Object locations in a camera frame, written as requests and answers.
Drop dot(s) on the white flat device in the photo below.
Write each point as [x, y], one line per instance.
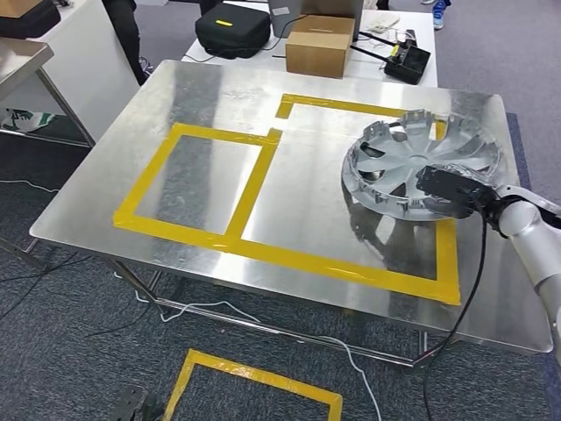
[382, 22]

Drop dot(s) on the white board panel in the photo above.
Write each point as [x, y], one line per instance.
[87, 75]

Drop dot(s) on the brown cardboard box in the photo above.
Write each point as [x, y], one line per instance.
[320, 49]

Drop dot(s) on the green and white cloth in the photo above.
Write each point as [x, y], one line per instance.
[26, 119]

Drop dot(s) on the yellow floor tape square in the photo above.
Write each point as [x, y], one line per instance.
[263, 378]

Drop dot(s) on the black router with antennas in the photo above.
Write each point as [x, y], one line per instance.
[407, 64]

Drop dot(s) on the steel workbench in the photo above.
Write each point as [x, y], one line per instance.
[307, 174]

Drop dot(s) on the steel side table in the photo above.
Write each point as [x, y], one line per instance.
[22, 58]

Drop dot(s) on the person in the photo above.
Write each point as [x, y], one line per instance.
[440, 11]
[127, 35]

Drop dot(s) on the black carry case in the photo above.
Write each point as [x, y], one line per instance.
[232, 29]

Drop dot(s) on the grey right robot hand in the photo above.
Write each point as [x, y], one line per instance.
[477, 197]

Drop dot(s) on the silver wheel hubcap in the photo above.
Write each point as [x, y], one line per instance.
[394, 162]

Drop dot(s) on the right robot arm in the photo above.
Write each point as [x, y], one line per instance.
[534, 232]

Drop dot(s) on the black bag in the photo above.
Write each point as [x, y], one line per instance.
[30, 20]

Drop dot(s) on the white table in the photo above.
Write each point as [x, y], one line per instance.
[421, 29]

